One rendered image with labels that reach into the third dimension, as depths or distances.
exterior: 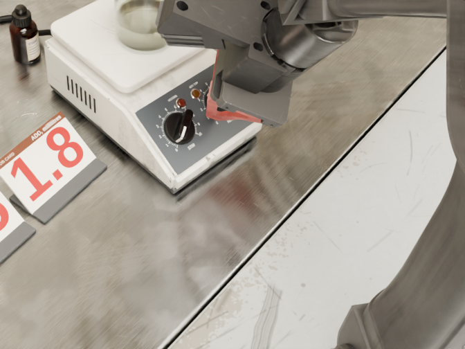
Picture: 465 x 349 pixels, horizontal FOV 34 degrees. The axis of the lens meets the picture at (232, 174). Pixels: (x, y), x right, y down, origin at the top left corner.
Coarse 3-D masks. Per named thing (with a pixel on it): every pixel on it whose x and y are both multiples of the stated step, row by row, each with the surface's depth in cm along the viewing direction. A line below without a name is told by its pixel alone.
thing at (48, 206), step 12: (84, 144) 75; (84, 168) 75; (96, 168) 75; (72, 180) 74; (84, 180) 74; (48, 192) 72; (60, 192) 73; (72, 192) 73; (24, 204) 70; (36, 204) 71; (48, 204) 72; (60, 204) 72; (36, 216) 71; (48, 216) 71
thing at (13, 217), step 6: (0, 198) 69; (0, 204) 69; (6, 204) 69; (0, 210) 69; (6, 210) 69; (0, 216) 69; (6, 216) 69; (12, 216) 69; (0, 222) 69; (6, 222) 69; (0, 228) 69
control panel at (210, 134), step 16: (192, 80) 76; (208, 80) 76; (176, 96) 74; (192, 96) 75; (144, 112) 72; (160, 112) 73; (176, 112) 74; (160, 128) 73; (208, 128) 75; (224, 128) 76; (240, 128) 77; (160, 144) 72; (176, 144) 73; (192, 144) 74; (208, 144) 75; (176, 160) 72; (192, 160) 73
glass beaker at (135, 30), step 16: (128, 0) 69; (144, 0) 69; (160, 0) 69; (128, 16) 70; (144, 16) 70; (128, 32) 72; (144, 32) 71; (128, 48) 73; (144, 48) 73; (160, 48) 74
